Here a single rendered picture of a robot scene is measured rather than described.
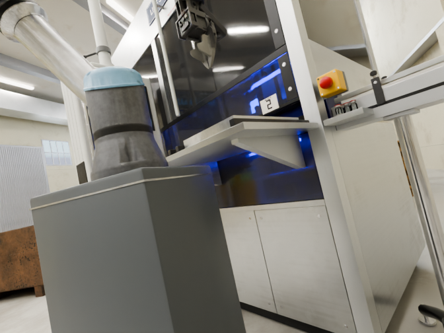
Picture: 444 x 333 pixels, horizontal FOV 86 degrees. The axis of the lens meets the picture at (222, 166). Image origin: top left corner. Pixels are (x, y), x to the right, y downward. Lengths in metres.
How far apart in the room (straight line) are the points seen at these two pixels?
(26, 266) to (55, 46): 2.80
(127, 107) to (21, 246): 2.92
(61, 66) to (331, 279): 1.09
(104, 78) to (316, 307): 1.07
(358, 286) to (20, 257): 3.08
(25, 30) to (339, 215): 1.05
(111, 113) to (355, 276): 0.91
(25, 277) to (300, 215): 2.93
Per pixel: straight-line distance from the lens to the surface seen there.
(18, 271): 3.42
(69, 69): 0.72
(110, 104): 0.50
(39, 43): 0.78
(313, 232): 1.02
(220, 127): 0.70
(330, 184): 0.94
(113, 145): 0.48
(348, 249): 0.99
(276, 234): 1.12
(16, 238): 3.36
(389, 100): 0.98
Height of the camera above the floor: 0.74
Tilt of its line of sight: 4 degrees up
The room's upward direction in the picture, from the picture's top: 12 degrees counter-clockwise
